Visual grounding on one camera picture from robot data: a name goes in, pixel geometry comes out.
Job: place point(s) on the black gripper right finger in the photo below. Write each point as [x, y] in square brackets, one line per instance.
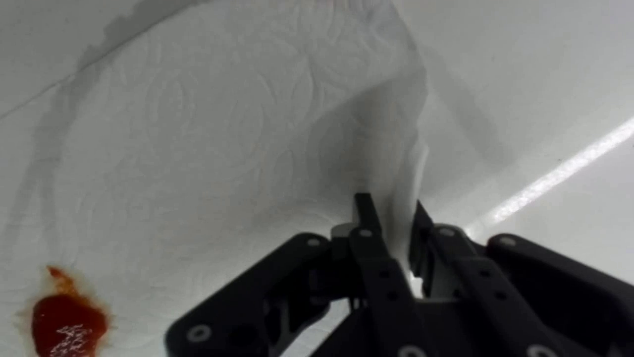
[469, 308]

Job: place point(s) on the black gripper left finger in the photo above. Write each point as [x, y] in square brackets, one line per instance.
[386, 298]

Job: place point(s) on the white tissue with red stain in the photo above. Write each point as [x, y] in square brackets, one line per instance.
[172, 161]

